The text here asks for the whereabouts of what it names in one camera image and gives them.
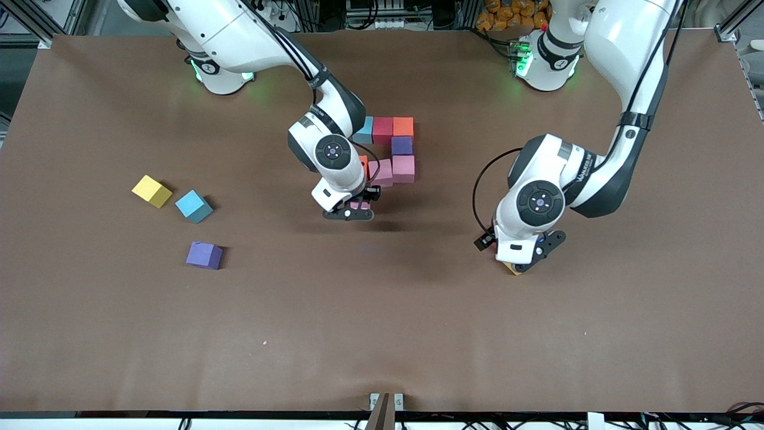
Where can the light pink foam cube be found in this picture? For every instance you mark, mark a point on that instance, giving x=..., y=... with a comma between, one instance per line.
x=360, y=205
x=382, y=173
x=403, y=169

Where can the orange foam cube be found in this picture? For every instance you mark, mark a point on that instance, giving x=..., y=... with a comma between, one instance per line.
x=403, y=126
x=363, y=163

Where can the yellow foam cube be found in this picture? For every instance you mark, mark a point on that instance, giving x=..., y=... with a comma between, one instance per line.
x=150, y=190
x=511, y=269

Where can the purple foam cube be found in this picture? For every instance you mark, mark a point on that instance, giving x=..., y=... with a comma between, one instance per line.
x=203, y=254
x=401, y=146

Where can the light blue foam cube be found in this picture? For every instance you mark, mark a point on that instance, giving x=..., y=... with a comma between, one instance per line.
x=367, y=134
x=192, y=204

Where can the red foam cube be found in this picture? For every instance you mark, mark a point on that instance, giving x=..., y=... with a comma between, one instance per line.
x=382, y=130

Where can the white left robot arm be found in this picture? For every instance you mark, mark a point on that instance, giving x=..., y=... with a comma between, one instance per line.
x=540, y=203

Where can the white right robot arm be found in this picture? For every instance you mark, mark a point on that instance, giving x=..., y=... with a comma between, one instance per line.
x=334, y=152

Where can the large table cover sheet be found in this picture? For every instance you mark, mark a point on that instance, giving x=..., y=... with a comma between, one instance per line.
x=382, y=328

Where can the white power strip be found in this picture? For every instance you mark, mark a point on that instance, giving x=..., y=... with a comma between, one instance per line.
x=391, y=24

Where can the orange snack bag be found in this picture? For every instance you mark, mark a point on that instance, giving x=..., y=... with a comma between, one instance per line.
x=507, y=12

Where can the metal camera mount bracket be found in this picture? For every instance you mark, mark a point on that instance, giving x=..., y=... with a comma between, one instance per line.
x=387, y=403

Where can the aluminium table side rail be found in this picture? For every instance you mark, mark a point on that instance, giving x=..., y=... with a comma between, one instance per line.
x=757, y=89

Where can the aluminium frame beam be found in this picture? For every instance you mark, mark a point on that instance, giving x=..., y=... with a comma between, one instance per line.
x=77, y=15
x=727, y=34

